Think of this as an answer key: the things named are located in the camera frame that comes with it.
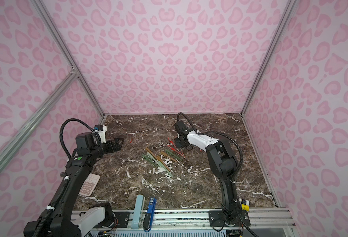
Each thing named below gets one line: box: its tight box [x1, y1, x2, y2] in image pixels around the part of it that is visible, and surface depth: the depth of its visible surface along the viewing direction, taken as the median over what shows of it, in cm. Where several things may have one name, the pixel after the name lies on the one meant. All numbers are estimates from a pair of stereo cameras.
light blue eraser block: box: [130, 194, 146, 230], surface depth 72 cm
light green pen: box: [146, 152, 167, 171], surface depth 95 cm
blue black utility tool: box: [142, 197, 157, 233], surface depth 75 cm
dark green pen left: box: [141, 153, 159, 167], surface depth 96 cm
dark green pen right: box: [165, 148, 184, 161], surface depth 99 cm
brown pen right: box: [160, 151, 178, 163], surface depth 97 cm
